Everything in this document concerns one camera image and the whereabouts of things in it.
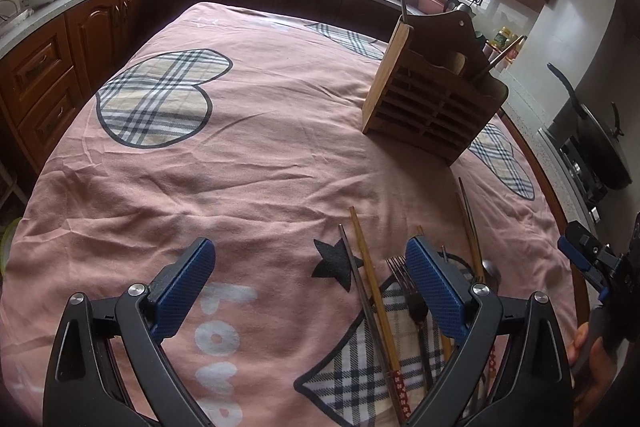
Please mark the pink plastic container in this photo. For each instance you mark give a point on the pink plastic container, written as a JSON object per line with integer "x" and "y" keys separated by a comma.
{"x": 429, "y": 3}

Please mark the plain brown wooden chopstick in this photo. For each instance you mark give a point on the plain brown wooden chopstick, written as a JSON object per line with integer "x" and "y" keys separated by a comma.
{"x": 502, "y": 54}
{"x": 507, "y": 56}

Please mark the brown wooden base cabinets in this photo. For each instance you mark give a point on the brown wooden base cabinets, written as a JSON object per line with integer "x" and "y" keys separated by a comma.
{"x": 55, "y": 72}

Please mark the black gas stove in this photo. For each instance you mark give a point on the black gas stove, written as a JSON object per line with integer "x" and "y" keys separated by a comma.
{"x": 580, "y": 177}

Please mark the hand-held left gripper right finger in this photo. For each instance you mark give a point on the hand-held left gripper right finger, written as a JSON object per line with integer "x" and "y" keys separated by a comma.
{"x": 435, "y": 287}

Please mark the stainless steel electric kettle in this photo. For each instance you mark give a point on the stainless steel electric kettle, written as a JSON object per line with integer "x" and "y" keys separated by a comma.
{"x": 457, "y": 7}

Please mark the wooden slatted utensil holder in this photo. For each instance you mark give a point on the wooden slatted utensil holder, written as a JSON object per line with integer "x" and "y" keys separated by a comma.
{"x": 425, "y": 107}

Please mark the person's right hand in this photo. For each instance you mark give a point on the person's right hand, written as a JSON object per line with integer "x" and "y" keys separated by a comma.
{"x": 580, "y": 352}

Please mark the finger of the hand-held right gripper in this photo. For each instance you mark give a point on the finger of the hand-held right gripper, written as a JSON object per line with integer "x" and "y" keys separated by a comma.
{"x": 567, "y": 252}

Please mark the metal spoon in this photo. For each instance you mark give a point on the metal spoon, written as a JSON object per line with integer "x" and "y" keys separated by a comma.
{"x": 491, "y": 272}

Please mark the green plastic basin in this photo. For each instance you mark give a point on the green plastic basin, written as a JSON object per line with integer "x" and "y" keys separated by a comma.
{"x": 10, "y": 247}

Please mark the wooden chopstick red floral end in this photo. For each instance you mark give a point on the wooden chopstick red floral end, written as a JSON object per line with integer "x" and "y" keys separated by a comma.
{"x": 373, "y": 287}

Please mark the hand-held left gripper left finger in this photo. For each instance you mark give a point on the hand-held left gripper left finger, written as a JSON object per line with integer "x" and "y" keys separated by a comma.
{"x": 182, "y": 292}

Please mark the black wok with lid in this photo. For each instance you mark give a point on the black wok with lid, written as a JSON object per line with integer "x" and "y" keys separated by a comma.
{"x": 605, "y": 147}

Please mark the group of condiment bottles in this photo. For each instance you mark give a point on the group of condiment bottles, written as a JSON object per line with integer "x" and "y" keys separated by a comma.
{"x": 505, "y": 39}

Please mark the dark brown chopstick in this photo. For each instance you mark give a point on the dark brown chopstick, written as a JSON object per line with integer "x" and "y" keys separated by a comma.
{"x": 471, "y": 227}
{"x": 467, "y": 237}

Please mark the pink plaid-heart tablecloth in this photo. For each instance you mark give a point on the pink plaid-heart tablecloth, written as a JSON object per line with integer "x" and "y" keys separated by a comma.
{"x": 275, "y": 157}

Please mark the metal fork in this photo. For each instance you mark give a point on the metal fork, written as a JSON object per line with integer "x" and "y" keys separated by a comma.
{"x": 412, "y": 302}

